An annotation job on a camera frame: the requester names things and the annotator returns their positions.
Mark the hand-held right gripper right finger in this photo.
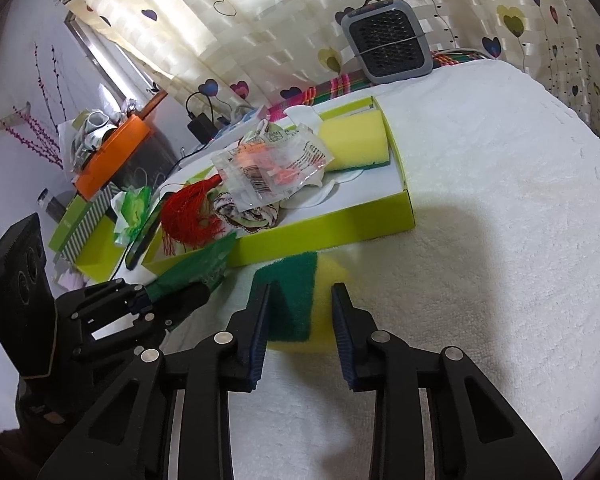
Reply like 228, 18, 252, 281
331, 282, 563, 480

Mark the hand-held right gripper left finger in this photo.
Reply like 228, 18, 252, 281
37, 282, 272, 480

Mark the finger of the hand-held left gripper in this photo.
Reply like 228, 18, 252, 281
82, 280, 155, 329
130, 282, 212, 334

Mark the green tea packet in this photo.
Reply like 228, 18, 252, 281
150, 232, 239, 302

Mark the yellow sponge with green pad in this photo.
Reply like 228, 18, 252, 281
316, 109, 392, 174
247, 251, 351, 356

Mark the red tassel knot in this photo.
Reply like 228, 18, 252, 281
157, 180, 233, 256

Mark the green floral cloth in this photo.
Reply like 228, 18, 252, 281
212, 187, 282, 235

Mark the lime green shallow box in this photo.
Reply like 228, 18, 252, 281
140, 95, 416, 281

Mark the white terry cloth roll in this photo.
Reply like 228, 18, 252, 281
280, 104, 369, 211

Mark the clear plastic packet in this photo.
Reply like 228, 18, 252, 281
211, 120, 331, 211

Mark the black phone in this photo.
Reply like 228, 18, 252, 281
125, 209, 162, 271

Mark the lime chevron pattern box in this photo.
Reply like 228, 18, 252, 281
47, 182, 131, 284

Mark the green white plastic bag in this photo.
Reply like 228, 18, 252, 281
111, 186, 154, 246

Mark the pink branch decoration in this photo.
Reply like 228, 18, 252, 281
0, 45, 76, 171

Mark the orange tray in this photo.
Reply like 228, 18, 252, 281
75, 115, 154, 199

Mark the pile of white plastic items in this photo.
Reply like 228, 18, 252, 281
69, 107, 131, 173

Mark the black charger adapter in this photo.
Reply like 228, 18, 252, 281
187, 114, 217, 139

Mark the white power strip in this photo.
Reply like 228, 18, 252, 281
212, 105, 269, 146

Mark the colourful plaid cloth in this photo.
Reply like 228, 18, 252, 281
267, 50, 482, 121

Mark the heart print curtain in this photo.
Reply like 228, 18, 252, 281
45, 0, 600, 146

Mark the small grey fan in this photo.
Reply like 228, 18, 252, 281
341, 0, 435, 84

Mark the black charging cable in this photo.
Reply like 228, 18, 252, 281
170, 91, 221, 176

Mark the metal window frame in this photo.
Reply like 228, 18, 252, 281
62, 10, 176, 106

